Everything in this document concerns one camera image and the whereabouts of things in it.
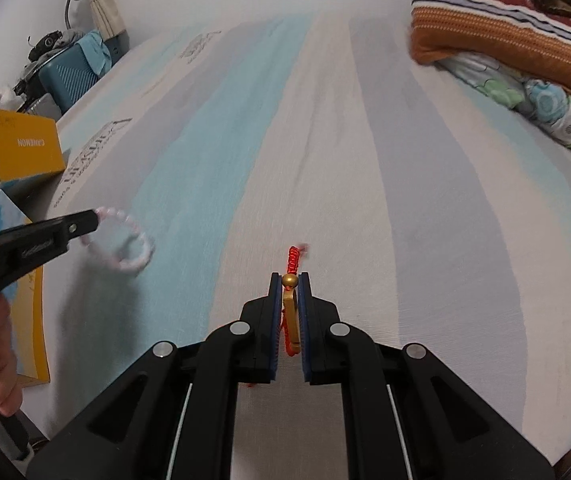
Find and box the blue sky printed box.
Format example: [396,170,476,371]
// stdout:
[0,191,50,387]

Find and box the striped bed sheet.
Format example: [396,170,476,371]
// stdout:
[23,15,571,460]

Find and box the striped orange pillow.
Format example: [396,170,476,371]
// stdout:
[410,0,571,94]

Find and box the teal suitcase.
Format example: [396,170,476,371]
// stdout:
[37,30,112,113]

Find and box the floral grey blanket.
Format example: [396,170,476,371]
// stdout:
[438,52,571,150]

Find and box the red cord bracelet charm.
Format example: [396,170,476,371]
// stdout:
[244,244,312,390]

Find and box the white pink bead bracelet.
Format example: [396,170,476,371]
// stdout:
[78,205,157,276]

